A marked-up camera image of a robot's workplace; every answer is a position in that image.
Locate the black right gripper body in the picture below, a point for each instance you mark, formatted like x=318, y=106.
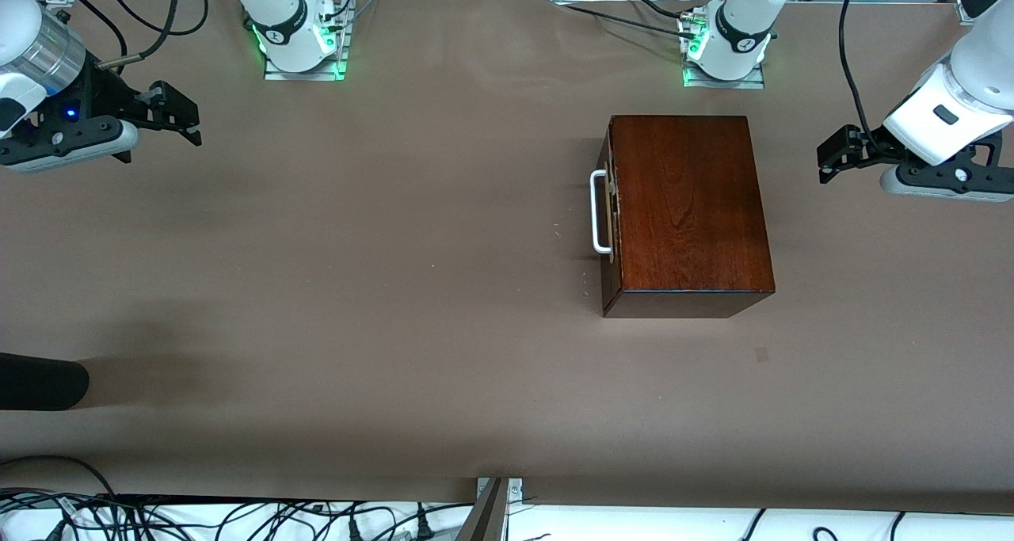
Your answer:
x=107, y=97

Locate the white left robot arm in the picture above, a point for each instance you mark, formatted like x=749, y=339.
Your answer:
x=745, y=10

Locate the dark wooden drawer cabinet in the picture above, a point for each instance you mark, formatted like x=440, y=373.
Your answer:
x=689, y=208

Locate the table cover sheet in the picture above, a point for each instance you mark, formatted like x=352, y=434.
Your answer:
x=317, y=287

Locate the black rounded object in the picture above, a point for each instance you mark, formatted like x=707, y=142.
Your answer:
x=40, y=382

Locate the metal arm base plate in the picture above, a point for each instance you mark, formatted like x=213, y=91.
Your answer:
x=305, y=75
x=725, y=84

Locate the aluminium corner bracket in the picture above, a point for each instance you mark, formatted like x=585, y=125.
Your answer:
x=515, y=489

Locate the grey metal post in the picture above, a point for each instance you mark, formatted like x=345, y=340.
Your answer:
x=485, y=517

